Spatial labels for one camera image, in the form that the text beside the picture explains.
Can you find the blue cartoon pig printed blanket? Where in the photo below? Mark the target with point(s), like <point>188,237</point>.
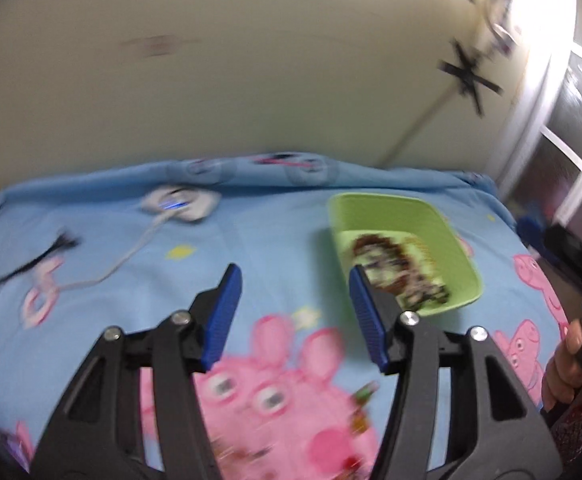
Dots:
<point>271,240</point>

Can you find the blue object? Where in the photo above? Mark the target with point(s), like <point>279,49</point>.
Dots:
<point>530,230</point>

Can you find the white framed window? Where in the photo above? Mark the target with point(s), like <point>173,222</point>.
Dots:
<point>566,125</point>

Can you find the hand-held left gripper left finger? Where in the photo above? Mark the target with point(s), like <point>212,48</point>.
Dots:
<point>223,315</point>

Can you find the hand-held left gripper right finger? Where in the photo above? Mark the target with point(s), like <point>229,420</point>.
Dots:
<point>366,310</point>

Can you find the person's right hand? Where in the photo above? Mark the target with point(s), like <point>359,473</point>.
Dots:
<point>558,370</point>

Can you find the brown patterned item in tray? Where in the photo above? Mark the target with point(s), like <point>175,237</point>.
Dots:
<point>396,265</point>

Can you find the green plastic tray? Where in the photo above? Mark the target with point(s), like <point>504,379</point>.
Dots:
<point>401,215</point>

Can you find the white electronic device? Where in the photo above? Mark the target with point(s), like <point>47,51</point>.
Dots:
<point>191,207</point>

